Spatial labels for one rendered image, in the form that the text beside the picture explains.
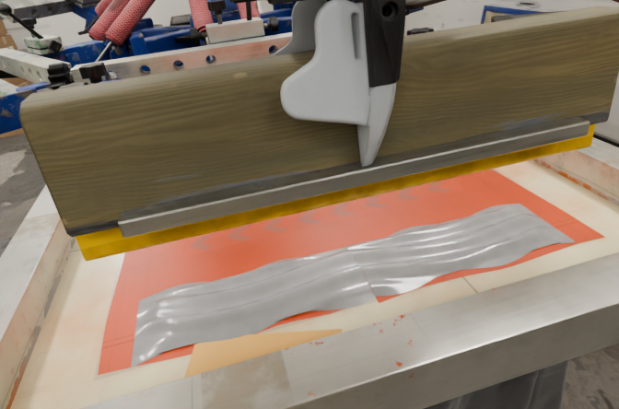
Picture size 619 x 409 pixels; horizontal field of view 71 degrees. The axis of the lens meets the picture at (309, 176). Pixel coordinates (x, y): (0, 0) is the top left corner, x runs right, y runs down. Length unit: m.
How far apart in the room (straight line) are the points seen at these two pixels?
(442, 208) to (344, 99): 0.25
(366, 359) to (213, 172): 0.13
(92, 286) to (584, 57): 0.42
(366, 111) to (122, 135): 0.13
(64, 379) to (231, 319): 0.12
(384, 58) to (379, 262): 0.20
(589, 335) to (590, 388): 1.29
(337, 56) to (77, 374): 0.27
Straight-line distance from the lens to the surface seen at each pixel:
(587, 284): 0.33
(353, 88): 0.23
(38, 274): 0.43
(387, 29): 0.22
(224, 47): 0.98
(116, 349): 0.37
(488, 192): 0.49
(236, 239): 0.44
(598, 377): 1.65
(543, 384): 0.56
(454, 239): 0.40
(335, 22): 0.23
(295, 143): 0.25
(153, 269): 0.43
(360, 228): 0.42
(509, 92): 0.31
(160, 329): 0.36
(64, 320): 0.42
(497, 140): 0.30
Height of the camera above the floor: 1.19
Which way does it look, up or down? 27 degrees down
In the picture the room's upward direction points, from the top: 7 degrees counter-clockwise
